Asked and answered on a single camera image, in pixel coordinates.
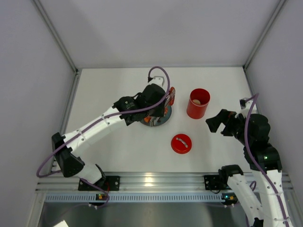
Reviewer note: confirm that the left aluminium frame post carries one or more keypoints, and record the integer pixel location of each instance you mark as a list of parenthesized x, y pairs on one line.
[(49, 24)]

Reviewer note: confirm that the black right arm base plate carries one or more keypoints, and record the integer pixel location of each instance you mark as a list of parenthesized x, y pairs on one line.
[(214, 183)]

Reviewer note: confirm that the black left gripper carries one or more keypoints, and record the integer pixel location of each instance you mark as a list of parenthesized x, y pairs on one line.
[(163, 107)]

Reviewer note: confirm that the right aluminium frame post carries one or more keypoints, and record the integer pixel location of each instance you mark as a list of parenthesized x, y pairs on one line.
[(264, 32)]

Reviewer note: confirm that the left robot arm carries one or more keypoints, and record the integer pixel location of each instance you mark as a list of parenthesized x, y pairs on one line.
[(69, 147)]

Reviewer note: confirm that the red tin lid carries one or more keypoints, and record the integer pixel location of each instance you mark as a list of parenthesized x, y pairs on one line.
[(181, 143)]

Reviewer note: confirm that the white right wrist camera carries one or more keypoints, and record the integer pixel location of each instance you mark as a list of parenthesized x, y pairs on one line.
[(245, 104)]

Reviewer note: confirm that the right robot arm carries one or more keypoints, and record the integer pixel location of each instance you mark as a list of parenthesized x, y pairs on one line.
[(268, 209)]

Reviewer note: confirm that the grey slotted cable duct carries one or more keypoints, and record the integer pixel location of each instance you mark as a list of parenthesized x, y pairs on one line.
[(139, 197)]

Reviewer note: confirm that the red sausage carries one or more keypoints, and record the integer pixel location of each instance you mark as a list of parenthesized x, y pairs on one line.
[(172, 93)]

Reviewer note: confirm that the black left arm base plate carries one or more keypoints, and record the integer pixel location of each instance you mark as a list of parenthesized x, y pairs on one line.
[(109, 183)]

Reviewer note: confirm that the blue ceramic plate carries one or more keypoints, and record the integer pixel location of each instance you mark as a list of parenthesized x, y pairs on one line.
[(157, 121)]

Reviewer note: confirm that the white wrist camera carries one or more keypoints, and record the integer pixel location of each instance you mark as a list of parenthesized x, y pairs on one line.
[(245, 104), (157, 80)]

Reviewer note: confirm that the aluminium mounting rail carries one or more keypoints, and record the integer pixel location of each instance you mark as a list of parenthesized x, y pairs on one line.
[(132, 182)]

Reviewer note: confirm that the aluminium frame post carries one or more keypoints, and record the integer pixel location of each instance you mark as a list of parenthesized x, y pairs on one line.
[(49, 24), (264, 32)]

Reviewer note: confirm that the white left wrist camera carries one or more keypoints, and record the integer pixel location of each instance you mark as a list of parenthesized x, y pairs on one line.
[(157, 80)]

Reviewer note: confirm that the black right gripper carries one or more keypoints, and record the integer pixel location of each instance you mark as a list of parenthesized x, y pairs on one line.
[(230, 123)]

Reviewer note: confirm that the red cylindrical tin container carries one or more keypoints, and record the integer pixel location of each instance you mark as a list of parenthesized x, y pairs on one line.
[(198, 111)]

